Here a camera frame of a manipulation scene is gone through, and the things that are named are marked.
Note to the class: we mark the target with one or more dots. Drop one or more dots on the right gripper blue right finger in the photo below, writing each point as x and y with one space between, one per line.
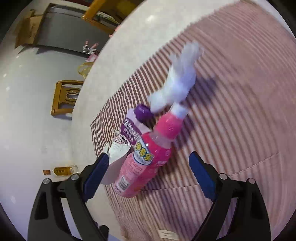
250 219

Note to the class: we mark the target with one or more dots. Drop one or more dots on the white tissue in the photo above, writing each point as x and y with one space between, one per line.
181 78

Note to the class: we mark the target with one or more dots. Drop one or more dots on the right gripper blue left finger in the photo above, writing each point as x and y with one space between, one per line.
48 221

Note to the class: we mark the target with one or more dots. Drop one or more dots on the cardboard box on fridge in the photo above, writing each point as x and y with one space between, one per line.
28 28

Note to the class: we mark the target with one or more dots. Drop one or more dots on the wooden chair by wall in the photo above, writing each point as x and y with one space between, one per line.
65 96

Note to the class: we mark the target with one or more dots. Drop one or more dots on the clear liquor bottle gold label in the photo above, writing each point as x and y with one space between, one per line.
64 171

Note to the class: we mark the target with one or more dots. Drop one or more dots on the purple yogurt pouch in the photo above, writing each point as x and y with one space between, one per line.
133 127

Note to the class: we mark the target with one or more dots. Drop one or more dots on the pink drink bottle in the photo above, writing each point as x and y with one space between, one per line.
151 151

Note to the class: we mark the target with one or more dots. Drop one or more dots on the red striped table cloth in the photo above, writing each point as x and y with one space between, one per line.
241 121

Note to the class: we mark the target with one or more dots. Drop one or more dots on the pink toy bicycle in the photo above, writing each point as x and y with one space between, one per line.
92 53

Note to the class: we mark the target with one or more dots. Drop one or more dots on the small white paper tag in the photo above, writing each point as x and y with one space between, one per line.
117 154

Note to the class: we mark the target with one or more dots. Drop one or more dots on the grey refrigerator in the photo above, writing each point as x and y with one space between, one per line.
62 28

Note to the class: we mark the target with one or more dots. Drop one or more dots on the wooden chair yellow cushion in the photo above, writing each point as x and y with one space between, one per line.
108 15

